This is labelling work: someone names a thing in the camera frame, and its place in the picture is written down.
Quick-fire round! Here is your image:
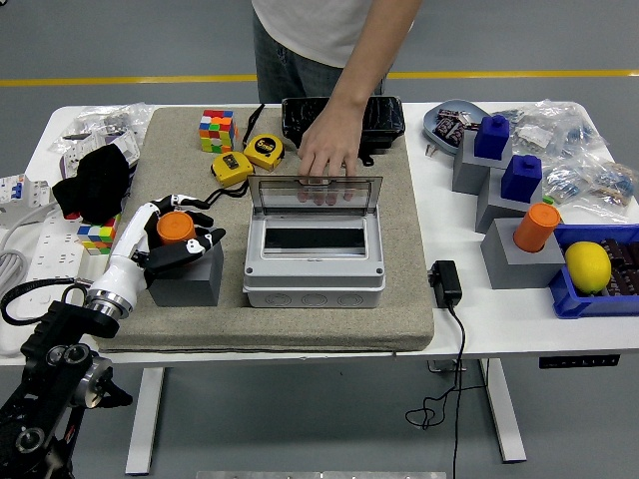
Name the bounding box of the grey junction box clear lid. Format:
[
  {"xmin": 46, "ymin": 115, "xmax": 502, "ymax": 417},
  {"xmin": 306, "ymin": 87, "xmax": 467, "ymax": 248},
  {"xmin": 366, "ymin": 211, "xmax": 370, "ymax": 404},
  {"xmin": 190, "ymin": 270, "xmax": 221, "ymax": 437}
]
[{"xmin": 242, "ymin": 174, "xmax": 386, "ymax": 309}]

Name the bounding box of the black adapter cord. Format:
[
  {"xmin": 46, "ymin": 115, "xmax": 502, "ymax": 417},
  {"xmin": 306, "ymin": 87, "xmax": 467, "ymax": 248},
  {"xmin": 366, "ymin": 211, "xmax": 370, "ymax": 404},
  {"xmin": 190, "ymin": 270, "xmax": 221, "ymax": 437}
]
[{"xmin": 404, "ymin": 304, "xmax": 489, "ymax": 479}]

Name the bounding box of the white coiled cable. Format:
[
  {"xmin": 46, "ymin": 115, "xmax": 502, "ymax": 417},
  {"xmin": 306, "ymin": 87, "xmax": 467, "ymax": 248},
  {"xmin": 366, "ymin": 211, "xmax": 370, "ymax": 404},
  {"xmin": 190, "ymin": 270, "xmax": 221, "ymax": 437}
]
[{"xmin": 0, "ymin": 204, "xmax": 56, "ymax": 300}]

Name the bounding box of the black power adapter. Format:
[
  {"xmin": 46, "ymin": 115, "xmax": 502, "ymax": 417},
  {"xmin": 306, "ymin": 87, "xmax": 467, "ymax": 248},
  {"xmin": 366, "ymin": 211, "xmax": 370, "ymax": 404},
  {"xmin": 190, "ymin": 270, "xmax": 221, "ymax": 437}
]
[{"xmin": 427, "ymin": 259, "xmax": 463, "ymax": 309}]

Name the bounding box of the dark candy wrapper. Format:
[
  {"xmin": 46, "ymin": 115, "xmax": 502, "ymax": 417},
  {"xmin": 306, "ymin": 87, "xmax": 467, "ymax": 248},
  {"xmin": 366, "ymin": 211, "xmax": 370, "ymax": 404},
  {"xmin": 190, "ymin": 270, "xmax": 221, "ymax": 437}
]
[
  {"xmin": 432, "ymin": 118, "xmax": 468, "ymax": 150},
  {"xmin": 436, "ymin": 108, "xmax": 475, "ymax": 127}
]

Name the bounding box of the clear bag of parts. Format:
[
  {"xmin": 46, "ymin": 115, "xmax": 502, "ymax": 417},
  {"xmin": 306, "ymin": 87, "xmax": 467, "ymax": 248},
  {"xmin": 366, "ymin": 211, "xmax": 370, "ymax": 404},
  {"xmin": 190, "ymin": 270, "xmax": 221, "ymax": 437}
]
[
  {"xmin": 52, "ymin": 102, "xmax": 154, "ymax": 156},
  {"xmin": 501, "ymin": 99, "xmax": 608, "ymax": 161},
  {"xmin": 541, "ymin": 149, "xmax": 639, "ymax": 224}
]

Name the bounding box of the black cloth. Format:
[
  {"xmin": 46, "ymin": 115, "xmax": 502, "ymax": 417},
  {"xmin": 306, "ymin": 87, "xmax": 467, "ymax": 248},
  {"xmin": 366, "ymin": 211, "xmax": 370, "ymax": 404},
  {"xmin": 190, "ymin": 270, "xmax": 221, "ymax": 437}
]
[{"xmin": 52, "ymin": 144, "xmax": 136, "ymax": 225}]

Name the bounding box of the blue block with knob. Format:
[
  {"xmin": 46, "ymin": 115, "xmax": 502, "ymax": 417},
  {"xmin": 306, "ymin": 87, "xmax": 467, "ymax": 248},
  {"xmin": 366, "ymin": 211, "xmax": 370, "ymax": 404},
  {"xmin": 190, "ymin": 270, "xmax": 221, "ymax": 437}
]
[
  {"xmin": 500, "ymin": 154, "xmax": 544, "ymax": 204},
  {"xmin": 473, "ymin": 114, "xmax": 511, "ymax": 161}
]

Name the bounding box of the dark components pile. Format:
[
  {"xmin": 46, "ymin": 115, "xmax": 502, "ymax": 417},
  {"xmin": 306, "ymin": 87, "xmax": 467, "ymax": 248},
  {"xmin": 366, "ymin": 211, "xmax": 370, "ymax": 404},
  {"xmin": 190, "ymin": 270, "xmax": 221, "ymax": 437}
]
[{"xmin": 598, "ymin": 238, "xmax": 639, "ymax": 299}]

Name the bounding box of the small colourful puzzle cube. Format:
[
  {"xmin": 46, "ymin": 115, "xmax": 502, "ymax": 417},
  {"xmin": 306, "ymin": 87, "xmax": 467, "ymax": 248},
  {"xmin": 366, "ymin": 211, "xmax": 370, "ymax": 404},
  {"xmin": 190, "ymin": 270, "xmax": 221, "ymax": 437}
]
[{"xmin": 77, "ymin": 213, "xmax": 123, "ymax": 256}]

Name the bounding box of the orange cylinder battery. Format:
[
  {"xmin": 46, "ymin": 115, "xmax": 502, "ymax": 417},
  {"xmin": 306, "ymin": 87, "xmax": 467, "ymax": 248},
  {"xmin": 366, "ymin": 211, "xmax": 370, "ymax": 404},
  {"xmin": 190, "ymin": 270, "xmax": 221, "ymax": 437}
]
[
  {"xmin": 156, "ymin": 212, "xmax": 198, "ymax": 246},
  {"xmin": 512, "ymin": 202, "xmax": 562, "ymax": 253}
]

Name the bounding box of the yellow tape measure with strap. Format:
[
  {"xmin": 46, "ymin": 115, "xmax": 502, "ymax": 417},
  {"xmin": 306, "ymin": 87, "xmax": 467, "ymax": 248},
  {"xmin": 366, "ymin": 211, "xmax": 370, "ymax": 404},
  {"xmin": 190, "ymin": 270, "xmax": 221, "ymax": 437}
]
[{"xmin": 203, "ymin": 152, "xmax": 256, "ymax": 209}]

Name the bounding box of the person's hand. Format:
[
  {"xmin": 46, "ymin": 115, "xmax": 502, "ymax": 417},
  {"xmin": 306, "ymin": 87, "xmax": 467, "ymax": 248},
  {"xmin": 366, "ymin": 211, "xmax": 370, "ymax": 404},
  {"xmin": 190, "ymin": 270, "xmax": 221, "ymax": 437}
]
[{"xmin": 297, "ymin": 102, "xmax": 364, "ymax": 206}]

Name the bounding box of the grey block with round hole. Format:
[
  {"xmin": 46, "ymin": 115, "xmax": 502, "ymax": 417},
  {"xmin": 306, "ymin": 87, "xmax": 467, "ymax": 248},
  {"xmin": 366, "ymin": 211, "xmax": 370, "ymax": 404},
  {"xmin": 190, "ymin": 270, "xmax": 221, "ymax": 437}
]
[{"xmin": 144, "ymin": 239, "xmax": 225, "ymax": 308}]

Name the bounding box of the yellow tape measure black label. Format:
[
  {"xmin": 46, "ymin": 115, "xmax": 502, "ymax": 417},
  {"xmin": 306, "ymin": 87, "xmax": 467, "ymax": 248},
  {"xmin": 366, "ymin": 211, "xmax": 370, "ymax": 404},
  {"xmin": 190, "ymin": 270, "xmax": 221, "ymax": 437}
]
[{"xmin": 243, "ymin": 133, "xmax": 286, "ymax": 174}]

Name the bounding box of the person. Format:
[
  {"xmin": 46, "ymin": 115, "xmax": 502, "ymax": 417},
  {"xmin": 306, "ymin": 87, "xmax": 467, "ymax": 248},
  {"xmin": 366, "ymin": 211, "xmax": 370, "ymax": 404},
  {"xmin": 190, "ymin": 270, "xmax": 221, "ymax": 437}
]
[{"xmin": 251, "ymin": 0, "xmax": 425, "ymax": 106}]

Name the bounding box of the grey-brown fabric mat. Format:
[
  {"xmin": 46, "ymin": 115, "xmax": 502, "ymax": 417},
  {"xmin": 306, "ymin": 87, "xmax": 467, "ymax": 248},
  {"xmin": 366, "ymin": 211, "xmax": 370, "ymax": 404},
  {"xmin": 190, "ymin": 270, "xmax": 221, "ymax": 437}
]
[{"xmin": 88, "ymin": 106, "xmax": 435, "ymax": 353}]

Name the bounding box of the blue-grey oval dish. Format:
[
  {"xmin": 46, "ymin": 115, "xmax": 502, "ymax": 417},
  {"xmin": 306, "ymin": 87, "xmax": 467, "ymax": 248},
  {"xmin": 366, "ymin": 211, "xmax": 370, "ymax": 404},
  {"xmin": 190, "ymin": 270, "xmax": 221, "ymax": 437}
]
[{"xmin": 422, "ymin": 99, "xmax": 493, "ymax": 157}]

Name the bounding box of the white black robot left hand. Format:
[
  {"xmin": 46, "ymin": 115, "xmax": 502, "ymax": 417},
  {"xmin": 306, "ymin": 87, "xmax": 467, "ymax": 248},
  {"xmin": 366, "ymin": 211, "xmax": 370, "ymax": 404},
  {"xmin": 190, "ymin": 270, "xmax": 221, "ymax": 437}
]
[{"xmin": 87, "ymin": 194, "xmax": 227, "ymax": 308}]

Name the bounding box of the yellow lemon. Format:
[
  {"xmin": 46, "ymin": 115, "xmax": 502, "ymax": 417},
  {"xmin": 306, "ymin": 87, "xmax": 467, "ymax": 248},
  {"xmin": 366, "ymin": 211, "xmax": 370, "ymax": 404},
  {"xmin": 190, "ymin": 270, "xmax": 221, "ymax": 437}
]
[{"xmin": 564, "ymin": 240, "xmax": 613, "ymax": 294}]

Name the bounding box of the white power strip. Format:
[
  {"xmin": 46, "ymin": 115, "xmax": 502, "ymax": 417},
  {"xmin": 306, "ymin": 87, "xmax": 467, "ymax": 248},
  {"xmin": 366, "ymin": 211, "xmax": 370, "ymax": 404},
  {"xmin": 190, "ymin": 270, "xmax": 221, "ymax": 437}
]
[{"xmin": 17, "ymin": 212, "xmax": 85, "ymax": 305}]

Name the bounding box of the black table control panel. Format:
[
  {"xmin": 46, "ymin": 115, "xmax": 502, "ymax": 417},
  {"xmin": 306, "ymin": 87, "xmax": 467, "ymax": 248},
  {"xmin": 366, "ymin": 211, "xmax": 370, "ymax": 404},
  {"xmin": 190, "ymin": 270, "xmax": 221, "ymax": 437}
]
[{"xmin": 538, "ymin": 353, "xmax": 622, "ymax": 370}]

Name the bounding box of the large colourful puzzle cube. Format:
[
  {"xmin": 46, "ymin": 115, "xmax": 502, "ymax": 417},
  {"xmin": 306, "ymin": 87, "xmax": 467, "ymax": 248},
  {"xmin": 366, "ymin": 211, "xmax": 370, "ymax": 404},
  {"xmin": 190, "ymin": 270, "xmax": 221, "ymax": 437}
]
[{"xmin": 198, "ymin": 109, "xmax": 239, "ymax": 155}]

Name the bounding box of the white circuit breaker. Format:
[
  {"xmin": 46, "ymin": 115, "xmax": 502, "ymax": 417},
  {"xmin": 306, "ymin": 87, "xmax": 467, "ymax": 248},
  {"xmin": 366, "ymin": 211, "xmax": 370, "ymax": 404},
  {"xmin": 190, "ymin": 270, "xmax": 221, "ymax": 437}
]
[{"xmin": 0, "ymin": 172, "xmax": 56, "ymax": 209}]

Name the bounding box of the black plastic tray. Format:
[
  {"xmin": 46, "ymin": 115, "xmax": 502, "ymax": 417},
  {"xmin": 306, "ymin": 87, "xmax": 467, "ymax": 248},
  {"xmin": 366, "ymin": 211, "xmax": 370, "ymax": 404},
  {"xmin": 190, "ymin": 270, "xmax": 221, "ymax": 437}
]
[{"xmin": 280, "ymin": 96, "xmax": 405, "ymax": 168}]

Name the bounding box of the white table leg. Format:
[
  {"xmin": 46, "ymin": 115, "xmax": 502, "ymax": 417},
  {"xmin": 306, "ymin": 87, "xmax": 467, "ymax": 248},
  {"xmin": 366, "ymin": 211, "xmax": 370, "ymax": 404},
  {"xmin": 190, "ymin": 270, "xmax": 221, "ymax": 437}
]
[
  {"xmin": 478, "ymin": 357, "xmax": 528, "ymax": 464},
  {"xmin": 124, "ymin": 367, "xmax": 166, "ymax": 475}
]

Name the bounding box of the blue plastic bin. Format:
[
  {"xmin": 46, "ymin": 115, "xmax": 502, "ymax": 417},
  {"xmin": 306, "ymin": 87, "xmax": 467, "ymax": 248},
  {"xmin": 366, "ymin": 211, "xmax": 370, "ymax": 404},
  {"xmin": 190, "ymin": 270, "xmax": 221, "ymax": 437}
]
[{"xmin": 547, "ymin": 223, "xmax": 639, "ymax": 319}]

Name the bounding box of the white purple packet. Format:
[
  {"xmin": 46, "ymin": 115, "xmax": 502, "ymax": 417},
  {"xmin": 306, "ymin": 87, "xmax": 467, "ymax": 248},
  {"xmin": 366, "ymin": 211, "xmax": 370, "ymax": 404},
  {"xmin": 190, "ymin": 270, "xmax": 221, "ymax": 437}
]
[{"xmin": 59, "ymin": 132, "xmax": 141, "ymax": 179}]

